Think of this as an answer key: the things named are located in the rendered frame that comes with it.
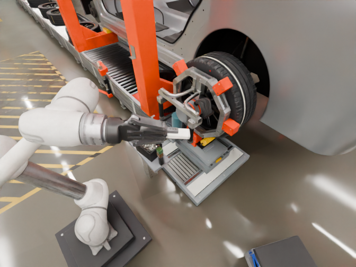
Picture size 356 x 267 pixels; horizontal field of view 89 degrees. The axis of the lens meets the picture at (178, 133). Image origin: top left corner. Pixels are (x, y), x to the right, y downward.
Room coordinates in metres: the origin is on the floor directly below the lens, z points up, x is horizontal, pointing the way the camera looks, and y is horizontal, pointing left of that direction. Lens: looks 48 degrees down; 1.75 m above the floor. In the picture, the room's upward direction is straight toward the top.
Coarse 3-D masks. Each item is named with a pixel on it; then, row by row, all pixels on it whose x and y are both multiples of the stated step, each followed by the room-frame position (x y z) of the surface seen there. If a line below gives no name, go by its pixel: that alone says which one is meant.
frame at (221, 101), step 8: (184, 72) 1.19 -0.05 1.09; (192, 72) 1.14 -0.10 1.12; (200, 72) 1.14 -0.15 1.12; (176, 80) 1.27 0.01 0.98; (200, 80) 1.08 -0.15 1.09; (208, 80) 1.03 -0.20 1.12; (216, 80) 1.04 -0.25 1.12; (176, 88) 1.27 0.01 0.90; (216, 96) 0.96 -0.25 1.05; (224, 96) 0.98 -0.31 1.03; (216, 104) 0.95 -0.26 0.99; (224, 104) 0.95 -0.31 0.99; (224, 112) 0.89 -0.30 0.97; (224, 120) 0.90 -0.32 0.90; (200, 128) 1.09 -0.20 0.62; (200, 136) 1.02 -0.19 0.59; (208, 136) 0.96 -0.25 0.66; (216, 136) 0.90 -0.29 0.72
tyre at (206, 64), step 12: (192, 60) 1.27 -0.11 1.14; (204, 60) 1.19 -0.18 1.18; (216, 60) 1.18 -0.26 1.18; (228, 60) 1.20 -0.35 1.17; (216, 72) 1.08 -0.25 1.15; (228, 72) 1.08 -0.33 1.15; (240, 72) 1.11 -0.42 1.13; (240, 84) 1.03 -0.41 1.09; (252, 84) 1.08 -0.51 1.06; (228, 96) 0.98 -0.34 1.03; (240, 96) 0.97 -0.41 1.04; (252, 96) 1.03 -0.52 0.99; (240, 108) 0.93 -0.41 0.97; (252, 108) 1.01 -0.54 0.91; (240, 120) 0.92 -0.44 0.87
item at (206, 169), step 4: (176, 140) 1.33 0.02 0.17; (180, 140) 1.33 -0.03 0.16; (176, 144) 1.30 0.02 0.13; (180, 144) 1.29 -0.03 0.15; (180, 148) 1.25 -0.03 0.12; (184, 148) 1.23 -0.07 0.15; (184, 152) 1.20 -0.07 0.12; (188, 152) 1.18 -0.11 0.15; (228, 152) 1.18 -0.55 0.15; (188, 156) 1.15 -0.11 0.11; (192, 156) 1.11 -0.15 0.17; (196, 156) 1.12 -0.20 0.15; (220, 156) 1.12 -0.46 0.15; (224, 156) 1.11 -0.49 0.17; (192, 160) 1.10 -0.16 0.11; (196, 160) 1.06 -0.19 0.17; (200, 160) 1.07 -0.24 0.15; (216, 160) 1.07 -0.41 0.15; (220, 160) 1.07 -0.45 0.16; (196, 164) 1.05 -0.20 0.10; (200, 164) 1.01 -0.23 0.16; (204, 164) 1.02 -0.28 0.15; (212, 164) 1.00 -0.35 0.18; (216, 164) 1.03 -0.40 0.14; (204, 168) 0.96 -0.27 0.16; (208, 168) 0.97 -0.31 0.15; (212, 168) 0.99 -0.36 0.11; (204, 172) 0.96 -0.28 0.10; (208, 172) 0.95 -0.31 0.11
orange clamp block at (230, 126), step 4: (228, 120) 0.91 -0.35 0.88; (232, 120) 0.91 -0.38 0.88; (224, 124) 0.88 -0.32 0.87; (228, 124) 0.86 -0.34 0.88; (232, 124) 0.86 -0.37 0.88; (236, 124) 0.86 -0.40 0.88; (224, 128) 0.87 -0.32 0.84; (228, 128) 0.85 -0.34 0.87; (232, 128) 0.83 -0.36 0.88; (236, 128) 0.84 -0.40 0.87; (228, 132) 0.84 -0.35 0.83; (232, 132) 0.82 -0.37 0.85
